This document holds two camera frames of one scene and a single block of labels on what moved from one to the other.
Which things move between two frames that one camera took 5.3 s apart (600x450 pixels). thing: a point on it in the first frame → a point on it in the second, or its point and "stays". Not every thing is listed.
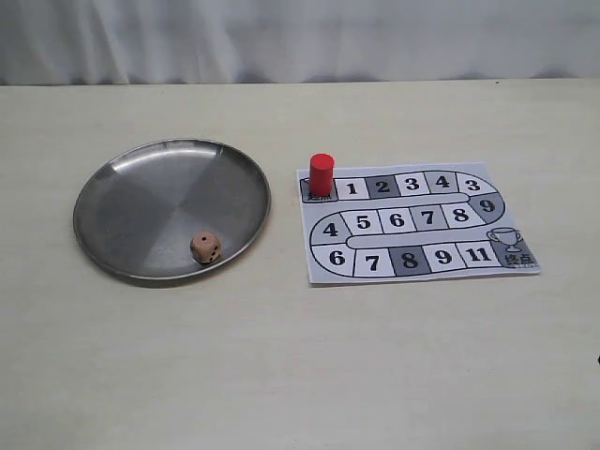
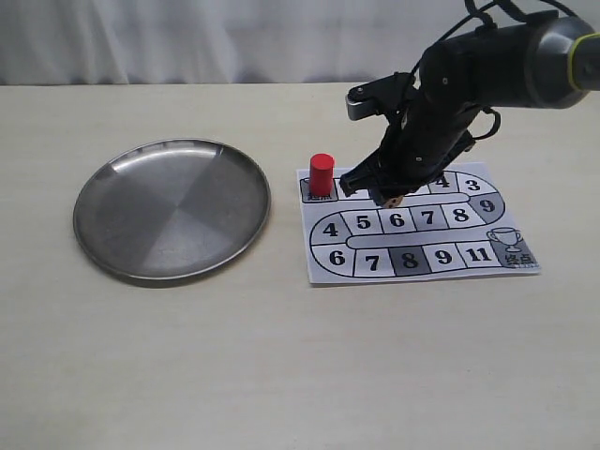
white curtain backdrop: [134, 42] stays
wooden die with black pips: [205, 247] → [393, 202]
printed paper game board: [409, 222] stays
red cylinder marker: [322, 174] stays
